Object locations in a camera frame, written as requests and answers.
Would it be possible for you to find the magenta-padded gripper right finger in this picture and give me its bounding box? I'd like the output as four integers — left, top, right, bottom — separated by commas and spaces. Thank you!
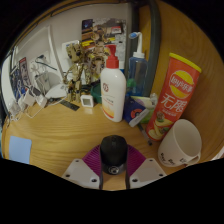
125, 143, 168, 190

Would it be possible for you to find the light blue mouse pad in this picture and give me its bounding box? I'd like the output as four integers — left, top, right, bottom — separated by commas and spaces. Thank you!
8, 135, 33, 165

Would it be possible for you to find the white red-capped pump bottle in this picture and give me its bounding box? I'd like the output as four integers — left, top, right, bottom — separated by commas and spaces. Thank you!
100, 44, 128, 123

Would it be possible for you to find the white printed mug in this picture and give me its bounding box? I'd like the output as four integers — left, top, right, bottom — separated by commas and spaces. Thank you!
157, 118, 203, 168

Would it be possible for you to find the dark green container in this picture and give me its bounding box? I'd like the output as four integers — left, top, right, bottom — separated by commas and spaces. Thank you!
90, 83, 104, 104

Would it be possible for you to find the orange chips can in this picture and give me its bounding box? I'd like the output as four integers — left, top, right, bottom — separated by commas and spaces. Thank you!
145, 52, 203, 142

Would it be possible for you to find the wall picture collage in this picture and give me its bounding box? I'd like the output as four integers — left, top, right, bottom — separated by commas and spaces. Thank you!
81, 18, 128, 63

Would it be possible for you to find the blue spray bottle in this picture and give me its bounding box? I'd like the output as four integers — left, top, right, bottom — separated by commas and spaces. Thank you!
125, 31, 149, 98

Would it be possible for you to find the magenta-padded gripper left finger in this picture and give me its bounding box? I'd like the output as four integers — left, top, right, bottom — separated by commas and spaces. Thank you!
61, 143, 103, 190

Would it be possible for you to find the black computer mouse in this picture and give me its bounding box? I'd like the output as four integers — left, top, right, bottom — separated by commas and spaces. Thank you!
99, 134, 129, 176

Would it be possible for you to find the grey pen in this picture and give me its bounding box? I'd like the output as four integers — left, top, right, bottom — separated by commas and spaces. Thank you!
138, 123, 154, 147

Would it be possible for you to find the pale green packet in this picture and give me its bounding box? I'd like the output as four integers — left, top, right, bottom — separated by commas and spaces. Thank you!
131, 95, 158, 116

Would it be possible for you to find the white charger block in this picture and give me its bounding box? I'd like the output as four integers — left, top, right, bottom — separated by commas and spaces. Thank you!
34, 94, 48, 108
21, 89, 37, 107

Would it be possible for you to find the metal cup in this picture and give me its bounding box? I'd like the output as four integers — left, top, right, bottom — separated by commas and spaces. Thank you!
34, 73, 51, 92

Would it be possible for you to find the small blue box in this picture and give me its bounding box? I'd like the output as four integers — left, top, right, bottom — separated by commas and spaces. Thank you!
123, 97, 150, 128

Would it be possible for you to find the blue robot model box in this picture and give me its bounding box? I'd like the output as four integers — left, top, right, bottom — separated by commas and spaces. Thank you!
9, 56, 29, 101

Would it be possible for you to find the small white cube clock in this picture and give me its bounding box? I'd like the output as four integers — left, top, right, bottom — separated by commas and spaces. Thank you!
80, 94, 95, 108

